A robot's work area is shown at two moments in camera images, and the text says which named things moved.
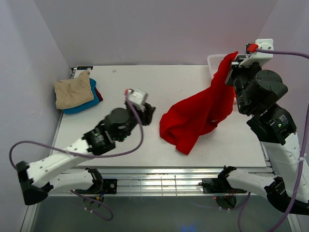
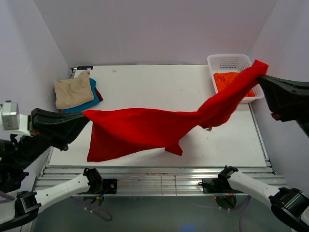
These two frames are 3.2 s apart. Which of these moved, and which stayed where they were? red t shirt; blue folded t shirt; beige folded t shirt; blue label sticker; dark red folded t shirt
Moved: red t shirt
Stayed: blue folded t shirt; blue label sticker; dark red folded t shirt; beige folded t shirt
